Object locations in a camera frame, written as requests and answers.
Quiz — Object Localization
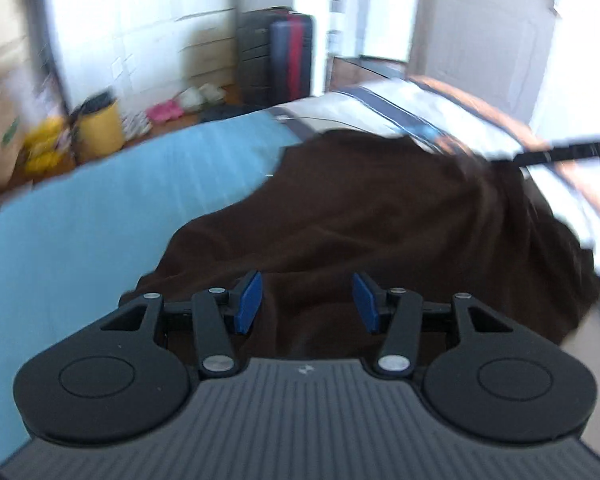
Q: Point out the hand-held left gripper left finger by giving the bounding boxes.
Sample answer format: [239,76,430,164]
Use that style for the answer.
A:
[100,269,263,380]

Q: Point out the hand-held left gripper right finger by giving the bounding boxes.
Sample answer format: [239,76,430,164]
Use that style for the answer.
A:
[351,271,513,378]

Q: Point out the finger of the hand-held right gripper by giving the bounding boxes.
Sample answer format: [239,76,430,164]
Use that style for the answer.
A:
[497,141,600,167]

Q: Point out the brown knit sweater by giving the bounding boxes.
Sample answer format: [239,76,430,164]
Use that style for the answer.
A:
[119,129,600,358]

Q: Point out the white door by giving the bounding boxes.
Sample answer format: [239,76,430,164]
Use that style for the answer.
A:
[410,0,571,126]

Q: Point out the printed bed cover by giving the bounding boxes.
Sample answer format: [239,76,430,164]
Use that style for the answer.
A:
[0,75,600,466]

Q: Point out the yellow bucket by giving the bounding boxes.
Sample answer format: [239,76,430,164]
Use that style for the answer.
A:
[72,91,126,157]

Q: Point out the dark grey ribbed suitcase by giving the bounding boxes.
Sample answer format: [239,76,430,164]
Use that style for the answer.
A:
[236,9,273,108]

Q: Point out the yellow plastic bags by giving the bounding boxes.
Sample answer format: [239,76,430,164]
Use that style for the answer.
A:
[22,116,71,173]

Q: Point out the navy suitcase with red strap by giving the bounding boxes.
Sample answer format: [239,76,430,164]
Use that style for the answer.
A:
[270,12,315,103]

